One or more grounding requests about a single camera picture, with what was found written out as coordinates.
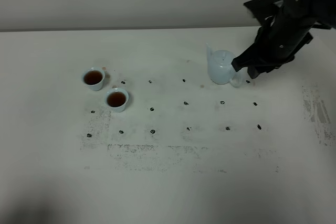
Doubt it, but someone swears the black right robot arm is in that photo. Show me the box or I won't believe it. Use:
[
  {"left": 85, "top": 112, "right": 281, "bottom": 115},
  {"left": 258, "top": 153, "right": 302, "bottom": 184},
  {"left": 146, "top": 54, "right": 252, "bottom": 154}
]
[{"left": 232, "top": 0, "right": 335, "bottom": 79}]

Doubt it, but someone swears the blue porcelain teacup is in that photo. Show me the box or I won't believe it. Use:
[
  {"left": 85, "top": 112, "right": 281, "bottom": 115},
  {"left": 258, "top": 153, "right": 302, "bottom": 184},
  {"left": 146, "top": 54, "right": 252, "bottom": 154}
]
[
  {"left": 104, "top": 88, "right": 129, "bottom": 113},
  {"left": 81, "top": 67, "right": 106, "bottom": 91}
]

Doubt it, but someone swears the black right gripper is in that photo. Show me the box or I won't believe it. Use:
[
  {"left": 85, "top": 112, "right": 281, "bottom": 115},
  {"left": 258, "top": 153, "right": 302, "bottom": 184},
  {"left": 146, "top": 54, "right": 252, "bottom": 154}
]
[{"left": 232, "top": 7, "right": 314, "bottom": 79}]

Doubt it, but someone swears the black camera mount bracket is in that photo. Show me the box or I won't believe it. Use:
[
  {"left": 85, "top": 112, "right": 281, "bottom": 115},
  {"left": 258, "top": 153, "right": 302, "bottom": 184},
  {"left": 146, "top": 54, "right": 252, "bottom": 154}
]
[{"left": 243, "top": 0, "right": 283, "bottom": 26}]

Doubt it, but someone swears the light blue porcelain teapot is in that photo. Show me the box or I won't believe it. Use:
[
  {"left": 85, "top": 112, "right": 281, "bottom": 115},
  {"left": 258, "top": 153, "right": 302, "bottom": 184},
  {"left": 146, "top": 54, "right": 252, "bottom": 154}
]
[{"left": 206, "top": 44, "right": 242, "bottom": 88}]

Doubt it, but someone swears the far blue porcelain teacup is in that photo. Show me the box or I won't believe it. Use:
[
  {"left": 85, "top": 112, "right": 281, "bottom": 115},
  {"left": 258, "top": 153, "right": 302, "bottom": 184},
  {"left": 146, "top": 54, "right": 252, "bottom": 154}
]
[{"left": 81, "top": 67, "right": 106, "bottom": 91}]

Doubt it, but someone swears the near blue porcelain teacup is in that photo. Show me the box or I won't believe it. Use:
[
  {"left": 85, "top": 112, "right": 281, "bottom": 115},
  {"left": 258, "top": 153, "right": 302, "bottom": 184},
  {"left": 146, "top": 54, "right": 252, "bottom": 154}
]
[{"left": 104, "top": 88, "right": 129, "bottom": 113}]

